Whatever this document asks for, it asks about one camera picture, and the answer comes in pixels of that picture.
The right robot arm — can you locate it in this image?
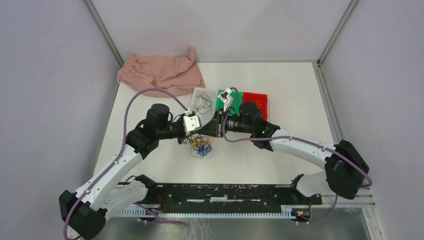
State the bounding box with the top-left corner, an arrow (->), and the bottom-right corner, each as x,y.
198,102 -> 373,204

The cable bundle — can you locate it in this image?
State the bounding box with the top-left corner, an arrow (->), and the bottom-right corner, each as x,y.
185,134 -> 215,159

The thin black cable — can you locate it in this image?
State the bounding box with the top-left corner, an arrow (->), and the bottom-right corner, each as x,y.
193,92 -> 214,117

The red plastic bin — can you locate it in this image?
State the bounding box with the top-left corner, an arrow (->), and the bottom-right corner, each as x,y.
242,91 -> 268,120

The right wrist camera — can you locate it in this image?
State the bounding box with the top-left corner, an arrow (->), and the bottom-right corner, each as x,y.
216,88 -> 234,112

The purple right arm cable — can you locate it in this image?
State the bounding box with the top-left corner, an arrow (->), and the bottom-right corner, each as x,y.
221,86 -> 374,224

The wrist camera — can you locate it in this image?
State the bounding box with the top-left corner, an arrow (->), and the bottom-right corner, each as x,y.
183,111 -> 202,133
216,88 -> 234,112

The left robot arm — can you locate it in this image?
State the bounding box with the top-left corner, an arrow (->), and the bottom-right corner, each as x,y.
58,103 -> 202,240

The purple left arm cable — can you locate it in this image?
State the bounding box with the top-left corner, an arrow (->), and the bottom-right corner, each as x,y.
62,88 -> 190,240

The clear plastic bin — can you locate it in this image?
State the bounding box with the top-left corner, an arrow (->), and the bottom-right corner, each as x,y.
189,87 -> 218,125

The pink cloth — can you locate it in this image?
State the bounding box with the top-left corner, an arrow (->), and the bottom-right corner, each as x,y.
117,45 -> 206,97

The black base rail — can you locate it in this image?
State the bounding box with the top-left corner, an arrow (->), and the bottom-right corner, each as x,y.
138,183 -> 323,214

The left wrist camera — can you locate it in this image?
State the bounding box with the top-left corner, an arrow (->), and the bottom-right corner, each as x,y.
183,111 -> 202,133

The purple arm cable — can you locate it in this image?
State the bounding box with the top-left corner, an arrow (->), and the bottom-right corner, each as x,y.
62,88 -> 190,240
221,86 -> 374,224

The green plastic bin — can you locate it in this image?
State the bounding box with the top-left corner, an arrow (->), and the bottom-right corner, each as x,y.
215,91 -> 243,114

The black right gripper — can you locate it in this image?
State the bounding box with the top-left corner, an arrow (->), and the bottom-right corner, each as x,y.
197,108 -> 253,138

